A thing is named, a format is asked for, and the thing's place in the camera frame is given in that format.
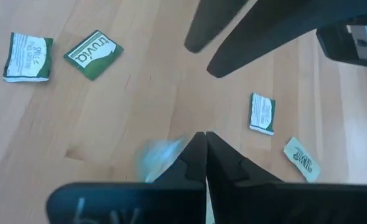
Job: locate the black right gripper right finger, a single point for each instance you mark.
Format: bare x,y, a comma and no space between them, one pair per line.
227,168

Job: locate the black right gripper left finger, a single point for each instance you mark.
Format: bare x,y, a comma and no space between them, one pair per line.
189,168

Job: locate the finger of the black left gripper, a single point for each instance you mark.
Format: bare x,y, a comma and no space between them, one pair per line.
280,28
214,21

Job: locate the green white truvia packet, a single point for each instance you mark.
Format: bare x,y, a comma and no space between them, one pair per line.
262,113
28,57
158,158
93,56

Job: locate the pale green sugar packet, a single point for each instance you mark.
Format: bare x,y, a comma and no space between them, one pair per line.
301,158

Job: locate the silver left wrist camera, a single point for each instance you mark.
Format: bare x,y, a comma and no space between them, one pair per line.
360,43

